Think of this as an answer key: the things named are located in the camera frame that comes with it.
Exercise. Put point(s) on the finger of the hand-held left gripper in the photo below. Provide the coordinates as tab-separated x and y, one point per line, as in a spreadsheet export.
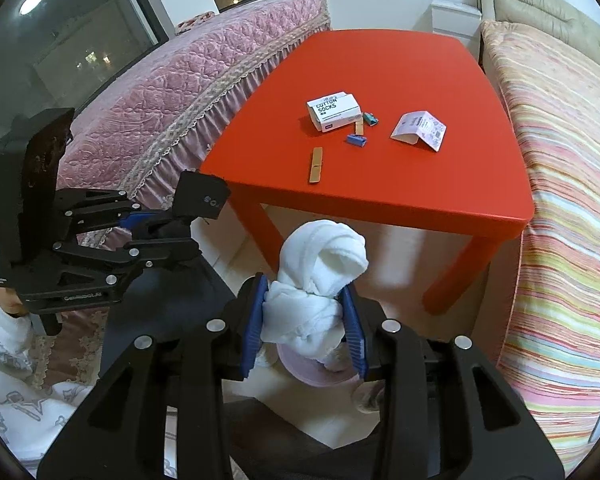
140	255
135	220

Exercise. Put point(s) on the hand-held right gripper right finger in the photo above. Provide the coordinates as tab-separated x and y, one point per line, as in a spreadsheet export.
355	330

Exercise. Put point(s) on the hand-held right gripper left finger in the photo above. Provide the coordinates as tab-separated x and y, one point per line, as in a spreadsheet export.
252	330

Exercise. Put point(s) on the pink trash bin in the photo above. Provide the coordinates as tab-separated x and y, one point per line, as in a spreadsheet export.
300	371

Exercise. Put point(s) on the black sock package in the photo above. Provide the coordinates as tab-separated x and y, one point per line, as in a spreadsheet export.
200	195

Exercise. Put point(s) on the white cloth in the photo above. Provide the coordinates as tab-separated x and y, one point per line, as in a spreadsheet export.
320	260

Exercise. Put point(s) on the wooden clothespin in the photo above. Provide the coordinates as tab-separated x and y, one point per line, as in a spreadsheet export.
316	165
360	127

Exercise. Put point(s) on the blue plastic clip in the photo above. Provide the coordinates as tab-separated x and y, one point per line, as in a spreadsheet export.
356	140

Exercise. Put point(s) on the teal plastic clip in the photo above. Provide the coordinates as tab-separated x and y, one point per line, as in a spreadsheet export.
370	119

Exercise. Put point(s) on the white paper label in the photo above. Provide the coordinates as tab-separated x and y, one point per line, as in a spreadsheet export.
420	127

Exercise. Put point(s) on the white sock box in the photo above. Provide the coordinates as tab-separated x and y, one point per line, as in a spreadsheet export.
330	112

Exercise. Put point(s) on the person's left forearm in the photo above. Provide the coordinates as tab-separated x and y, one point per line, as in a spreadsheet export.
2	340

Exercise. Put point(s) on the person's left hand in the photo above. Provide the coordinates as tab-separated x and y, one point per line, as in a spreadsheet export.
9	301

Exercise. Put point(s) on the pink quilted bed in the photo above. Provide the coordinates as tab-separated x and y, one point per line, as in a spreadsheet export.
180	90

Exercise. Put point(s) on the red table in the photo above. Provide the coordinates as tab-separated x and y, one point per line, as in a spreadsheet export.
405	185

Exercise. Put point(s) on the large dark window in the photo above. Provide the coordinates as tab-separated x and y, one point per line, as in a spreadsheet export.
70	60

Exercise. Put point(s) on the person's printed white clothing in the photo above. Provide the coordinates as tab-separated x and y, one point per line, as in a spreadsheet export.
25	415

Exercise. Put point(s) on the patterned pink cushion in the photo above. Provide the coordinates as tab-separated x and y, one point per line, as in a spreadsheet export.
195	22

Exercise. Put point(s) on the striped bed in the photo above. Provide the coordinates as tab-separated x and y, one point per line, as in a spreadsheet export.
565	210

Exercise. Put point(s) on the white nightstand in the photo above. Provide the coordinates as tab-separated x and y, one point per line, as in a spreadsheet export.
455	20

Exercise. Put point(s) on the beige padded headboard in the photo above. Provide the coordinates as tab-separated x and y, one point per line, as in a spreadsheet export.
540	0

